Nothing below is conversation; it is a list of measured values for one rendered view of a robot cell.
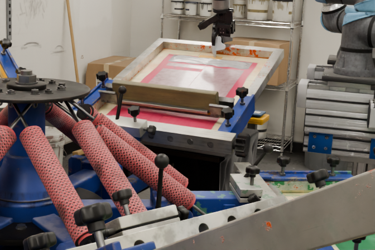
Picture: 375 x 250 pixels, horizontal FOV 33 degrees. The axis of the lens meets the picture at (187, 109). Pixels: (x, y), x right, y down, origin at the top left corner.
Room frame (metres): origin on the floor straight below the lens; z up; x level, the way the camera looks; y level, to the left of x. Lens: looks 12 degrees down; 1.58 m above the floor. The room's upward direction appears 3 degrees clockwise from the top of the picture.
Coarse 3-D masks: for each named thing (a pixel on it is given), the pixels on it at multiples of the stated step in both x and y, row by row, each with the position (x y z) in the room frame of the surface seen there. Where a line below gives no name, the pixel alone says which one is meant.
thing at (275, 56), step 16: (160, 48) 2.80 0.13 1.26; (176, 48) 2.81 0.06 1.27; (192, 48) 2.78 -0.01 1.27; (208, 48) 2.75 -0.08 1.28; (240, 48) 2.70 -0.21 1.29; (256, 48) 2.69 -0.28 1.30; (272, 48) 2.68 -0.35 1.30; (144, 64) 2.65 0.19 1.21; (272, 64) 2.51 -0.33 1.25; (128, 80) 2.51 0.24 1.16; (256, 80) 2.38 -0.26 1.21; (256, 96) 2.29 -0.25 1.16
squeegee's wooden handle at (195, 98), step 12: (120, 84) 2.26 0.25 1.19; (132, 84) 2.25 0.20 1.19; (144, 84) 2.24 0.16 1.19; (156, 84) 2.23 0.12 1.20; (132, 96) 2.26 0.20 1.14; (144, 96) 2.24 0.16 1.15; (156, 96) 2.22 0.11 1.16; (168, 96) 2.20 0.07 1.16; (180, 96) 2.18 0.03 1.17; (192, 96) 2.16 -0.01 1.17; (204, 96) 2.15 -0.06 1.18; (216, 96) 2.13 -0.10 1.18; (204, 108) 2.16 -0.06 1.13
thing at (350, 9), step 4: (348, 8) 2.79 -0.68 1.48; (352, 8) 2.78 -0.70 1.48; (340, 12) 2.86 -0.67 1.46; (344, 12) 2.83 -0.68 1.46; (348, 12) 2.78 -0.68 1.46; (352, 12) 2.77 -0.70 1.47; (356, 12) 2.76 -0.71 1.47; (340, 16) 2.84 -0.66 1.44; (336, 20) 2.85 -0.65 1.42; (340, 20) 2.83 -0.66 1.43; (336, 24) 2.85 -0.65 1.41; (340, 24) 2.83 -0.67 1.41; (340, 28) 2.84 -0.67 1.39
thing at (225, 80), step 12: (204, 72) 2.56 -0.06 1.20; (216, 72) 2.56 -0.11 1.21; (228, 72) 2.55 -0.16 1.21; (240, 72) 2.54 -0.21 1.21; (192, 84) 2.46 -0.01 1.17; (204, 84) 2.45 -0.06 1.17; (216, 84) 2.44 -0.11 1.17; (228, 84) 2.44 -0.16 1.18; (240, 84) 2.43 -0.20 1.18; (228, 96) 2.34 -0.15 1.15; (168, 120) 2.18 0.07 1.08; (180, 120) 2.18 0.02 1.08; (192, 120) 2.17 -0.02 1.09; (204, 120) 2.17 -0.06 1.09; (216, 120) 2.16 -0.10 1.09
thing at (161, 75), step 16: (160, 64) 2.67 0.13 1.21; (176, 64) 2.66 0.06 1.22; (192, 64) 2.65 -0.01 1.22; (144, 80) 2.52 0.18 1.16; (160, 80) 2.51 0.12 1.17; (176, 80) 2.50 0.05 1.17; (192, 80) 2.49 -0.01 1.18; (112, 112) 2.26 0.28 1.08; (144, 112) 2.25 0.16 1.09; (160, 112) 2.24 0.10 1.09
